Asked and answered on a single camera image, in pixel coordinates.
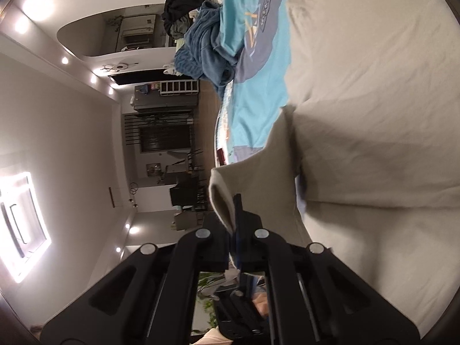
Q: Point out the dark cabinet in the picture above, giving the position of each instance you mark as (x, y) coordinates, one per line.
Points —
(161, 103)

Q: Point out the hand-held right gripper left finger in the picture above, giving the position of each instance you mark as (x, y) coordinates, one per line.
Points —
(210, 249)

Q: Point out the wall air conditioner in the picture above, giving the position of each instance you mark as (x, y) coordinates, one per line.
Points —
(138, 25)

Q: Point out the beige garment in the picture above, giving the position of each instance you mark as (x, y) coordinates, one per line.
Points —
(359, 151)

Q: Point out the black chair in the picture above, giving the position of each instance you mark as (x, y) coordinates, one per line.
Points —
(185, 192)

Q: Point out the blue printed bed sheet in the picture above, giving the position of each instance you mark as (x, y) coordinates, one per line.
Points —
(257, 90)

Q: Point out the black garment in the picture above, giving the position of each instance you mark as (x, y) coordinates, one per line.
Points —
(183, 3)

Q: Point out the white cubby shelf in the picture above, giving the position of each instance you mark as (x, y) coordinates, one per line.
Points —
(179, 88)

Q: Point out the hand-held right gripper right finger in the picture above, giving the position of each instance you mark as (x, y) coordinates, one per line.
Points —
(249, 224)

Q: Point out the dark door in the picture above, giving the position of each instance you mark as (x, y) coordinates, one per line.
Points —
(163, 138)

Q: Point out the square ceiling light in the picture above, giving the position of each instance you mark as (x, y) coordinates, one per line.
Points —
(21, 222)

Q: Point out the green houseplant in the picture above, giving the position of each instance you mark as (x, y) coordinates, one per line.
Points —
(206, 287)

